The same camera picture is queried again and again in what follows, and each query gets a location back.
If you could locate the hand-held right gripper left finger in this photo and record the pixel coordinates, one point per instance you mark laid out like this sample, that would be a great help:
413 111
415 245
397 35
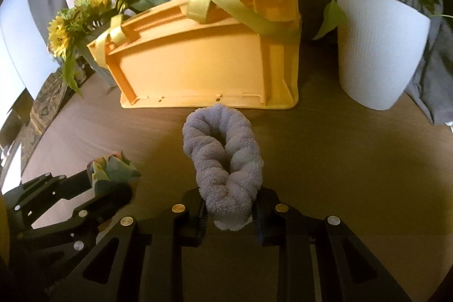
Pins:
196 220

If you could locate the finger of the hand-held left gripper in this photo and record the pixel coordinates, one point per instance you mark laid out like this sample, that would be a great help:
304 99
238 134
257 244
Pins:
53 185
102 206

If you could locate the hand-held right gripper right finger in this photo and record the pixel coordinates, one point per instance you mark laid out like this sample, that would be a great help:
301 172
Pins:
263 222

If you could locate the grey fluffy twisted towel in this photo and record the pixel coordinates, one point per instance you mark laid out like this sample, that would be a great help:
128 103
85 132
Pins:
219 160

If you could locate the yellow plastic basket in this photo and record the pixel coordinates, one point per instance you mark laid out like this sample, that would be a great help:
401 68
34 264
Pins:
198 75

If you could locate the patterned table runner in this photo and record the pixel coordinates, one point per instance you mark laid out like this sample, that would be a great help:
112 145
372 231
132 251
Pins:
42 111

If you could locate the glass vase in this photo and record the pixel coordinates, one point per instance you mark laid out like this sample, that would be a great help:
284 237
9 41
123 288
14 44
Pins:
102 72

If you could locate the artificial sunflower bouquet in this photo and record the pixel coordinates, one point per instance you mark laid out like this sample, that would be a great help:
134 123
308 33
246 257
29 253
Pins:
60 33

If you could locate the white ribbed plant pot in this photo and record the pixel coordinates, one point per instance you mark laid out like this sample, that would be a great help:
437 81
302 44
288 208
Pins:
375 50

